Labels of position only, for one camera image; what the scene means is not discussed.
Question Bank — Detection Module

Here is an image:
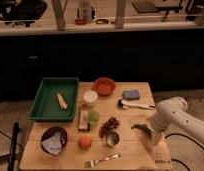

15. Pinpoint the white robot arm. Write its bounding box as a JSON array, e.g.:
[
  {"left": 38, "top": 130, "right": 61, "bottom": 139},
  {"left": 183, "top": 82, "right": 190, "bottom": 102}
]
[{"left": 149, "top": 97, "right": 204, "bottom": 145}]

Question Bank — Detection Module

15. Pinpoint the small metal cup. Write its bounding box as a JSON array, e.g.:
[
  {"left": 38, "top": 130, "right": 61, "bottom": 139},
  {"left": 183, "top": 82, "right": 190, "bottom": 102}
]
[{"left": 106, "top": 131, "right": 120, "bottom": 147}]

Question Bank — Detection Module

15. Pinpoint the light green cup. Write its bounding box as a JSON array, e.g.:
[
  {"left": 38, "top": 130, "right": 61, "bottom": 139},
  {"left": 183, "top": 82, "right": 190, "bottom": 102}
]
[{"left": 87, "top": 111, "right": 100, "bottom": 126}]

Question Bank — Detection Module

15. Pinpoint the white round cup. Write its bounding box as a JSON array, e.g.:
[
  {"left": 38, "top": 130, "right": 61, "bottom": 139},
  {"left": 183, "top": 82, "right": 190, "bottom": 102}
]
[{"left": 83, "top": 90, "right": 98, "bottom": 107}]

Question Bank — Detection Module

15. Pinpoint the dark grape bunch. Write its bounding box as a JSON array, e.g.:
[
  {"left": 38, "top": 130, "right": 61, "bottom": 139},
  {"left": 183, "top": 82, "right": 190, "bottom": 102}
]
[{"left": 99, "top": 117, "right": 120, "bottom": 138}]

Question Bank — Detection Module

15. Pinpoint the blue sponge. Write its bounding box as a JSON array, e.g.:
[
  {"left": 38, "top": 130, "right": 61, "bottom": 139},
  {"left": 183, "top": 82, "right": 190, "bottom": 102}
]
[{"left": 122, "top": 90, "right": 140, "bottom": 100}]

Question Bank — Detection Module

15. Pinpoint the silver fork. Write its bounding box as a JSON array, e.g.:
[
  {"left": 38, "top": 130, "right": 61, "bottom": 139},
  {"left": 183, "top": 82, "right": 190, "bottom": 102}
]
[{"left": 84, "top": 154, "right": 121, "bottom": 168}]

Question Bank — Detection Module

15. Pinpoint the orange fruit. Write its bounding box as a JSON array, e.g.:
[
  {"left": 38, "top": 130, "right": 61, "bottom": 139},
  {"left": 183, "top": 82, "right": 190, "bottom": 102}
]
[{"left": 78, "top": 135, "right": 92, "bottom": 150}]

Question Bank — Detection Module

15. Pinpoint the orange bowl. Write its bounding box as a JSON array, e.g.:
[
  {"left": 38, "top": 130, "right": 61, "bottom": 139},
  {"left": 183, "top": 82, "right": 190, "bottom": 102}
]
[{"left": 92, "top": 77, "right": 115, "bottom": 96}]

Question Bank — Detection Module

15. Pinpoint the wooden block toy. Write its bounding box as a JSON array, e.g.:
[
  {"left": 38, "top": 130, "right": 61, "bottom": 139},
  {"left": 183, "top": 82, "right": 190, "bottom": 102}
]
[{"left": 78, "top": 110, "right": 89, "bottom": 131}]

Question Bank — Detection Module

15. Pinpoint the yellow corn piece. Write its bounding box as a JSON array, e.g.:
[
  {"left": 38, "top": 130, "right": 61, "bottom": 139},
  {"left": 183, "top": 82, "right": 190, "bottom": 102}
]
[{"left": 57, "top": 93, "right": 68, "bottom": 110}]

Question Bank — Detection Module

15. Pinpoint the dark brown bowl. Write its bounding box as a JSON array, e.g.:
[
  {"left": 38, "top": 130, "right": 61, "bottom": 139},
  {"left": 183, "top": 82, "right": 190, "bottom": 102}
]
[{"left": 40, "top": 126, "right": 67, "bottom": 153}]

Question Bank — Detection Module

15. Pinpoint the grey blue cloth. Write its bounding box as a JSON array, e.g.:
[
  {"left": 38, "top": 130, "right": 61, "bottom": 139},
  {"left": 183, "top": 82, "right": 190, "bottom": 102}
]
[{"left": 41, "top": 132, "right": 62, "bottom": 155}]

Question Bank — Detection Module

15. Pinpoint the green plastic tray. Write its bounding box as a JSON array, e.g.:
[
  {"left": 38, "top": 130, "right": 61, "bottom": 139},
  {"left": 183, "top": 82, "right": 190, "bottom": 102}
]
[{"left": 29, "top": 78, "right": 79, "bottom": 122}]

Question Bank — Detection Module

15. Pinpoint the black pole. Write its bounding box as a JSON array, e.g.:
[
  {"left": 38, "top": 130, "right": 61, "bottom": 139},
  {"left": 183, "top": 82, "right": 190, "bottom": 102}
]
[{"left": 7, "top": 122, "right": 19, "bottom": 171}]

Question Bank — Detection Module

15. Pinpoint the black office chair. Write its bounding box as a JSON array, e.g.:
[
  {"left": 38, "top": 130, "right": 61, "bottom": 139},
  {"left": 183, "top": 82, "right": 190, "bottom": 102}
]
[{"left": 0, "top": 0, "right": 47, "bottom": 27}]

